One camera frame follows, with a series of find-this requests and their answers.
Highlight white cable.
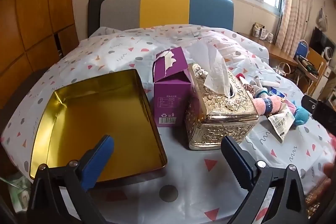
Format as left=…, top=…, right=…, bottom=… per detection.
left=273, top=63, right=292, bottom=75

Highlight blue folding chair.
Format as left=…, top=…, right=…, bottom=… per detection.
left=297, top=40, right=310, bottom=56

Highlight beige patterned curtain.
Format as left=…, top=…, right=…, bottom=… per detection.
left=276, top=0, right=315, bottom=54

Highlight printed plastic sheet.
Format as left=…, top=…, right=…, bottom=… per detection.
left=0, top=25, right=336, bottom=224

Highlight pink sock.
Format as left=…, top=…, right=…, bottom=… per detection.
left=251, top=98, right=282, bottom=115

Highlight white wet wipe packet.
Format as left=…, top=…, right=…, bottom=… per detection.
left=268, top=109, right=296, bottom=143

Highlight green white bag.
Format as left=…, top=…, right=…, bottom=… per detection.
left=8, top=174, right=30, bottom=211

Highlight grey yellow blue headboard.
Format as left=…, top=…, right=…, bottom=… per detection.
left=100, top=0, right=235, bottom=33

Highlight blue tissue packet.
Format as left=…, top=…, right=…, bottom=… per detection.
left=269, top=88, right=285, bottom=98

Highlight blue plush toy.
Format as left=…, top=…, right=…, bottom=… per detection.
left=293, top=106, right=311, bottom=126

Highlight dark tool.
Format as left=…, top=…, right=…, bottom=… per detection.
left=297, top=55, right=319, bottom=75

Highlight white tissue paper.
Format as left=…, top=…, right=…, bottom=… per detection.
left=188, top=39, right=231, bottom=97

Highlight wooden desk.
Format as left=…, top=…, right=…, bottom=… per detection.
left=238, top=32, right=300, bottom=67

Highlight packets on desk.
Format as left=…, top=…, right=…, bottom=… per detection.
left=252, top=22, right=275, bottom=42

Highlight black monitor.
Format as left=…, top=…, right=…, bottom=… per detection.
left=310, top=27, right=334, bottom=56

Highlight person's right hand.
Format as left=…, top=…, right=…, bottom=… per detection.
left=323, top=162, right=336, bottom=188

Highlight gold tin box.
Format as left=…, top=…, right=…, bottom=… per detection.
left=29, top=69, right=168, bottom=183

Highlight white knit glove blue band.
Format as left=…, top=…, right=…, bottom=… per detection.
left=252, top=77, right=269, bottom=98

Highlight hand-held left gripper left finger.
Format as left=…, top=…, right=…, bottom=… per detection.
left=26, top=135, right=116, bottom=224

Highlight gold embossed tissue box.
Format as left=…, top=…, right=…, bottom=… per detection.
left=185, top=63, right=260, bottom=150

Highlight wooden folding table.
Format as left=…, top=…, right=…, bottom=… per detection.
left=297, top=47, right=327, bottom=81

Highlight wooden wardrobe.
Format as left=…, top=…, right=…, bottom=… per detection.
left=0, top=0, right=79, bottom=109

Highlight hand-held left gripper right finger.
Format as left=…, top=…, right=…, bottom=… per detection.
left=220, top=135, right=311, bottom=224

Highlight purple carton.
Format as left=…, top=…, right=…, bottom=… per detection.
left=153, top=46, right=195, bottom=127

